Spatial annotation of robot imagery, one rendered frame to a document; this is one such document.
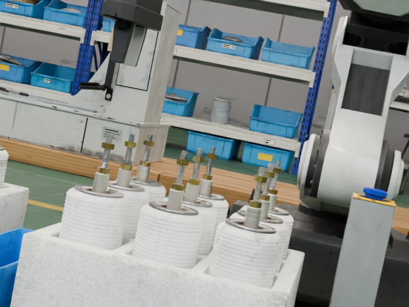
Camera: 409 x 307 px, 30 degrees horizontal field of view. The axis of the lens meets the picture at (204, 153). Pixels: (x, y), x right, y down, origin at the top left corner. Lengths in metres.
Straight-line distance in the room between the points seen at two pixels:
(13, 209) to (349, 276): 0.64
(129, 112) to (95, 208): 2.26
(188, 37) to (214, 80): 3.72
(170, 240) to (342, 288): 0.33
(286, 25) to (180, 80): 1.49
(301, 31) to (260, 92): 0.90
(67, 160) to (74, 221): 2.18
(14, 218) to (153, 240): 0.48
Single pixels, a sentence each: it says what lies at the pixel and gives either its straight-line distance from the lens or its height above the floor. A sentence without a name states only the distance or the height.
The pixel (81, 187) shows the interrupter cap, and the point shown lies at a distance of 1.17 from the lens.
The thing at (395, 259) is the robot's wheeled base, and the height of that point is 0.17.
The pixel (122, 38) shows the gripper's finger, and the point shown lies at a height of 0.48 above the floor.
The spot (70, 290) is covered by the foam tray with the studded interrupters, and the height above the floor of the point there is 0.12.
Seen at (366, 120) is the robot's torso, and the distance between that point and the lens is 1.55.
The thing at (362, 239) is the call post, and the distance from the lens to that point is 1.27.
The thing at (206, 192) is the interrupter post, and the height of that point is 0.26.
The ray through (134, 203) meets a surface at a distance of 1.25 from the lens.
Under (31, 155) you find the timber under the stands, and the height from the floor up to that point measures 0.04.
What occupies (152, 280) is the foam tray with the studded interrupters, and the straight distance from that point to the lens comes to 1.08.
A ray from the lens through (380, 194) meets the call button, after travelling 1.28.
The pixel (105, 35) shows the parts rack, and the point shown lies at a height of 0.76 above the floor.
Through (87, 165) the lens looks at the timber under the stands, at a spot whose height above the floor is 0.05.
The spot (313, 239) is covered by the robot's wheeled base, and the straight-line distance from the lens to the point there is 1.63.
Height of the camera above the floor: 0.42
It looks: 4 degrees down
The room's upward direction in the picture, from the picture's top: 11 degrees clockwise
